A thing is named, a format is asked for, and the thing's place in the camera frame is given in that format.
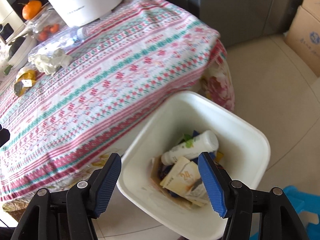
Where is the white plastic wrapper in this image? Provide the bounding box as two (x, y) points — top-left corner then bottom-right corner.
(184, 179), (210, 207)

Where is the yellow wrapper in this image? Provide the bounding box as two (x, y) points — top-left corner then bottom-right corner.
(14, 67), (36, 97)

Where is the cream paper carton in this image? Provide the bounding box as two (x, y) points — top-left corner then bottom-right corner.
(160, 157), (201, 197)

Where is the white paper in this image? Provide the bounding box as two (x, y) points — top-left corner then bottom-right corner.
(28, 48), (73, 75)

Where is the white labelled plastic bottle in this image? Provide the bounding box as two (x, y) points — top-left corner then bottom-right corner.
(161, 130), (219, 166)

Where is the clear plastic water bottle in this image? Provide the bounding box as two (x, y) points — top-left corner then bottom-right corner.
(29, 27), (88, 56)

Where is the white trash bin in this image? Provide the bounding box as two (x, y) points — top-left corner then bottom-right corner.
(117, 92), (271, 239)

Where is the blue plastic stool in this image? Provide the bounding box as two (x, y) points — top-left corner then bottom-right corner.
(249, 185), (320, 240)

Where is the patterned striped tablecloth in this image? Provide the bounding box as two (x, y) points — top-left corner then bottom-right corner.
(1, 0), (222, 202)

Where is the dark green squash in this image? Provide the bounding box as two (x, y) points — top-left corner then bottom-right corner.
(9, 36), (25, 58)

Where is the white air fryer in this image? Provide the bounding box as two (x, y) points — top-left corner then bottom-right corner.
(1, 0), (25, 44)

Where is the glass jar with tomatoes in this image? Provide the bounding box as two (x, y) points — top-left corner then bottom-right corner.
(26, 4), (66, 43)

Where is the large orange fruit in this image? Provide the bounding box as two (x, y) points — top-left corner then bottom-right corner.
(22, 0), (42, 20)

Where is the floral under tablecloth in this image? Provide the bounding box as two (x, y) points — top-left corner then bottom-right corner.
(0, 38), (235, 221)

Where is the white electric cooking pot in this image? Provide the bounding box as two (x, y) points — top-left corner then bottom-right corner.
(42, 0), (141, 28)

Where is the lower cardboard box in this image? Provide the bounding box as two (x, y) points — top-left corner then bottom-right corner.
(285, 6), (320, 77)

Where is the grey refrigerator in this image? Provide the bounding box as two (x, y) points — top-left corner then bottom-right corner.
(166, 0), (303, 47)

